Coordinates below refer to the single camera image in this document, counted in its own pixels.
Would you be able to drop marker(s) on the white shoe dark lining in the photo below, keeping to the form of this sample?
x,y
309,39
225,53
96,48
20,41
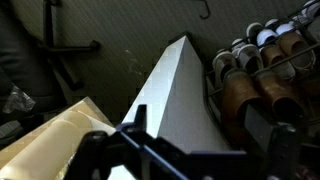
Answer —
x,y
249,55
221,65

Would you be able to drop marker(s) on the tan insulated water bottle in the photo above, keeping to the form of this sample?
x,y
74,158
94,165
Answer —
x,y
43,153

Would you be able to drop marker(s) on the clear plastic bag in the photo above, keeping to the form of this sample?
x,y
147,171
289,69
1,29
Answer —
x,y
16,100

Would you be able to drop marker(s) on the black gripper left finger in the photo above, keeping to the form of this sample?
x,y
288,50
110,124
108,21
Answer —
x,y
96,150

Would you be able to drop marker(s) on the white sneaker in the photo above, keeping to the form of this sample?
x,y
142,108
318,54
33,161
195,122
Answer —
x,y
284,28
311,8
266,36
270,22
238,42
254,29

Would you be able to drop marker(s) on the brown leather boot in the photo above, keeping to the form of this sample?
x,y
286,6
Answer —
x,y
280,96
236,96

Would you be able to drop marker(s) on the brown slip-on shoe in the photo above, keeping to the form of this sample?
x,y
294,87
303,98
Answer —
x,y
273,55
295,45

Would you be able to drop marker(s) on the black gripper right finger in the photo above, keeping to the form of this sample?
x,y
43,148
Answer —
x,y
283,150

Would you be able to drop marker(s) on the black office chair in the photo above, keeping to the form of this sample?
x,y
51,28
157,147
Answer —
x,y
50,33

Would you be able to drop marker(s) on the wooden desk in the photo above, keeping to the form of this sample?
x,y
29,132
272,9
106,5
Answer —
x,y
91,108

